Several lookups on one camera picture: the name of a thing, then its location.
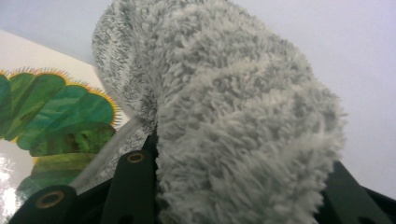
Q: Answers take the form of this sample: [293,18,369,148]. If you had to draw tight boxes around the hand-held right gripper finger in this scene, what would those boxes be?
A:
[141,125,159,157]

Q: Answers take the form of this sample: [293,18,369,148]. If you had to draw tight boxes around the grey fluffy cloth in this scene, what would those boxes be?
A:
[69,0,347,224]

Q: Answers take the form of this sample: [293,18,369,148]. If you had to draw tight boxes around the caterpillar picture board book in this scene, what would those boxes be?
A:
[0,29,132,218]

